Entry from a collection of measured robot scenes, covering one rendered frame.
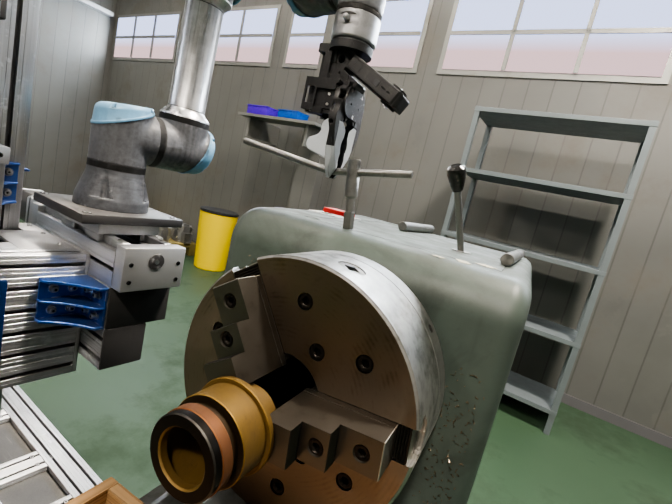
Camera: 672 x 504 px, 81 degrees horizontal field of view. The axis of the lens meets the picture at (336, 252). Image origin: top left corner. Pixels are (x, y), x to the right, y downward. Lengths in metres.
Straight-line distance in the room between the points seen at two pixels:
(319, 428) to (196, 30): 0.90
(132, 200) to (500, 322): 0.77
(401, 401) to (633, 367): 3.58
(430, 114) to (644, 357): 2.76
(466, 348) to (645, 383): 3.47
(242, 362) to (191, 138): 0.71
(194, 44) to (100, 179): 0.37
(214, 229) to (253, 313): 4.42
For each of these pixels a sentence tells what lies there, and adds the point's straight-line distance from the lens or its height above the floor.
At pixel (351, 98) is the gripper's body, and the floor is 1.46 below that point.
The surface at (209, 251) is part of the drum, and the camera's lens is 4.91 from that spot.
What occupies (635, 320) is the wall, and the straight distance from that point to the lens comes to 3.87.
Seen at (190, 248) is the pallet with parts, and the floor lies 0.10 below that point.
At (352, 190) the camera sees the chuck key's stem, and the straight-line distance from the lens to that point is 0.65.
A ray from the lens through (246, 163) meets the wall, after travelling 5.53.
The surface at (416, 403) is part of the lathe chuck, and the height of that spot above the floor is 1.14.
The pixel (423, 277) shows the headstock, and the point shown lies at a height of 1.23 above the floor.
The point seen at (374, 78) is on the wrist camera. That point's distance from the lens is 0.66.
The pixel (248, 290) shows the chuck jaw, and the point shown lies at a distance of 0.44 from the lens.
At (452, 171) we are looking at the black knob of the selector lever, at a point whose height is 1.39.
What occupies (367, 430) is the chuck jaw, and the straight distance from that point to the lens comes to 0.40.
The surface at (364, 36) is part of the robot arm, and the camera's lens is 0.69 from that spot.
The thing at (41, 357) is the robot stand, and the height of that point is 0.85.
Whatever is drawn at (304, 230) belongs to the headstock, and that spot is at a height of 1.24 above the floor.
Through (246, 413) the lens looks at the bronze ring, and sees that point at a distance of 0.37.
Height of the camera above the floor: 1.32
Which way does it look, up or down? 9 degrees down
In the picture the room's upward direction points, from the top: 13 degrees clockwise
